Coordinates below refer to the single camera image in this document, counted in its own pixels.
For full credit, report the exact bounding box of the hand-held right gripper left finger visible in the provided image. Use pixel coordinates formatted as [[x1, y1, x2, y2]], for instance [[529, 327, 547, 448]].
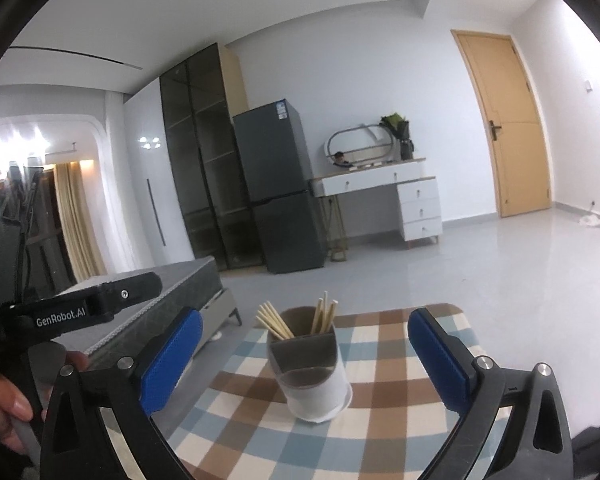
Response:
[[39, 307, 203, 480]]

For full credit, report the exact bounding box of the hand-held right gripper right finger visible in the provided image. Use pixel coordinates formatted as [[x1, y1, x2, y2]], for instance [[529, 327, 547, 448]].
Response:
[[407, 307, 573, 480]]

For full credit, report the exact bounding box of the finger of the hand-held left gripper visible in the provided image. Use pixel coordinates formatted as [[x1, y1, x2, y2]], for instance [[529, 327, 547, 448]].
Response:
[[87, 271, 163, 321], [0, 160, 43, 311]]

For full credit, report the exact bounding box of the group of wooden chopsticks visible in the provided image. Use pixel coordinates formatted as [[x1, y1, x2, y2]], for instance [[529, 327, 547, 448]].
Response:
[[255, 290, 341, 342]]

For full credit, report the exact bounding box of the white grey utensil holder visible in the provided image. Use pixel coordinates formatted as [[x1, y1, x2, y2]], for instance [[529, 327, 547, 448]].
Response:
[[266, 306, 354, 423]]

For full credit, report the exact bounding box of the person's left hand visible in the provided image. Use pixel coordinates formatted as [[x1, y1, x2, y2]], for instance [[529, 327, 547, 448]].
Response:
[[0, 349, 91, 456]]

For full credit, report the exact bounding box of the dark grey quilted mattress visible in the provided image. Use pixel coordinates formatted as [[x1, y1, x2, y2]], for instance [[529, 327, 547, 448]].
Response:
[[55, 256, 225, 356]]

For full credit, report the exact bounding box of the beige curtain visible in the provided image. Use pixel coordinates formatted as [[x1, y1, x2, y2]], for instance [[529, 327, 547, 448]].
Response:
[[55, 161, 108, 283]]

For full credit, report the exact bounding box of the checked tablecloth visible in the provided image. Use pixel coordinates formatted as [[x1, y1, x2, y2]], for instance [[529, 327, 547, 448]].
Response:
[[162, 302, 518, 480]]

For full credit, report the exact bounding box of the white wardrobe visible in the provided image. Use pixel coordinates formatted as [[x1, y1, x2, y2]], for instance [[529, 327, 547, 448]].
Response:
[[122, 77, 198, 276]]

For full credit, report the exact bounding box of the dark glass display cabinet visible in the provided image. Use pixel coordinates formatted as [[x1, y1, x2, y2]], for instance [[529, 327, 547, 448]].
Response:
[[159, 42, 271, 273]]

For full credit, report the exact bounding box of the white dressing table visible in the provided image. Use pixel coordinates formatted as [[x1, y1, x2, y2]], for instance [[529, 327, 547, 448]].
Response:
[[307, 157, 443, 263]]

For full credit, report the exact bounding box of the dark grey refrigerator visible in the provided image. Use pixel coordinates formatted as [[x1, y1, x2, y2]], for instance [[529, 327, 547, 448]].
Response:
[[231, 99, 328, 276]]

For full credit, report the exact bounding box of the dark cloth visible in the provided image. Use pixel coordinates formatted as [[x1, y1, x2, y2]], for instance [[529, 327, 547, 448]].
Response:
[[570, 422, 600, 480]]

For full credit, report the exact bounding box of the oval mirror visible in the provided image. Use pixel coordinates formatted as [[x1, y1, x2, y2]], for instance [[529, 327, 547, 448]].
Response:
[[322, 122, 398, 168]]

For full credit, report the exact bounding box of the wooden door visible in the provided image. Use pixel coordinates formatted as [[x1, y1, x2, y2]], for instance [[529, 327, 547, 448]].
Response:
[[451, 29, 553, 219]]

